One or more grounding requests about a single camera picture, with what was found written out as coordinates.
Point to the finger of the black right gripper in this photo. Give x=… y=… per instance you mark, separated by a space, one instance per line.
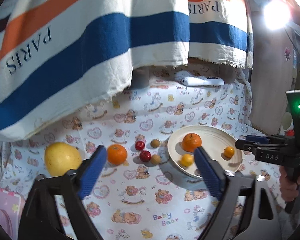
x=258 y=139
x=249 y=145

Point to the red cherry tomato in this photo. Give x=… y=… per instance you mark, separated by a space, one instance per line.
x=145 y=156
x=140 y=145

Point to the red cherry tomato upper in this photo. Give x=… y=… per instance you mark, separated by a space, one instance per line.
x=140 y=145

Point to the red cherry tomato lower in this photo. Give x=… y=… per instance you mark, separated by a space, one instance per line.
x=145 y=156

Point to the person right hand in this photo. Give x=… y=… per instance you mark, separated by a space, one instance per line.
x=288 y=188

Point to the small yellow-orange kumquat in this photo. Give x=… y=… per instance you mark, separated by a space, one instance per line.
x=229 y=152
x=187 y=160

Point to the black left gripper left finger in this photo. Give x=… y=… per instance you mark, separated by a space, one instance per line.
x=40 y=218

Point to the large orange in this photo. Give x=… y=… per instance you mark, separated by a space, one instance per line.
x=191 y=141

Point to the striped Paris towel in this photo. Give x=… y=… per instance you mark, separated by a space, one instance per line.
x=56 y=56

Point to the large yellow pear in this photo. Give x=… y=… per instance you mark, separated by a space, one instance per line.
x=60 y=157

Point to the brown longan lower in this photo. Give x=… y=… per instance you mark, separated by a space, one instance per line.
x=155 y=159

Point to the medium orange tangerine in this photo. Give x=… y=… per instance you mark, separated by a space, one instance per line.
x=116 y=154

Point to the white remote control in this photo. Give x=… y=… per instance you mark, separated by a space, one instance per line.
x=202 y=81

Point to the brown longan upper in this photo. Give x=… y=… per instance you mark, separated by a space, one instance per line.
x=155 y=143

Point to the brown longan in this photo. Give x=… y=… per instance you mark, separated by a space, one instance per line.
x=155 y=143
x=155 y=159

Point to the baby bear printed cloth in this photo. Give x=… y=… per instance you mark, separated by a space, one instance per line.
x=147 y=196

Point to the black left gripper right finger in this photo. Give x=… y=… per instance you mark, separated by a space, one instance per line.
x=259 y=219

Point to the cream round plate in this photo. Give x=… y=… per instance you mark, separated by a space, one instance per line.
x=214 y=142

